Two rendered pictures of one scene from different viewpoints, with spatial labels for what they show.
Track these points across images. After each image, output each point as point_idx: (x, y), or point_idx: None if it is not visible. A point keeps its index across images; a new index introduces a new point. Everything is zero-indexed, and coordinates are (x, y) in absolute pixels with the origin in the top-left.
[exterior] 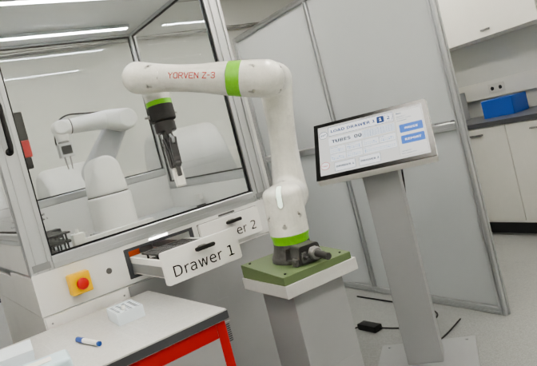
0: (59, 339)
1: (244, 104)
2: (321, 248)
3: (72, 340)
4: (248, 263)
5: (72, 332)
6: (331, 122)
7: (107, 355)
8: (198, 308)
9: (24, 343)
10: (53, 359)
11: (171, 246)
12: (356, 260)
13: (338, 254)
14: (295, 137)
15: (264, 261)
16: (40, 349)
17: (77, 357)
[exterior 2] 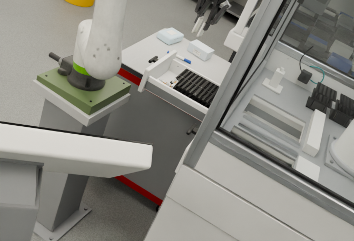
0: (210, 72)
1: (246, 33)
2: (66, 88)
3: (197, 66)
4: (126, 85)
5: (210, 76)
6: (108, 137)
7: (152, 43)
8: (134, 64)
9: (205, 50)
10: (166, 32)
11: (206, 90)
12: (32, 82)
13: (46, 73)
14: (95, 2)
15: (111, 82)
16: (209, 66)
17: (170, 48)
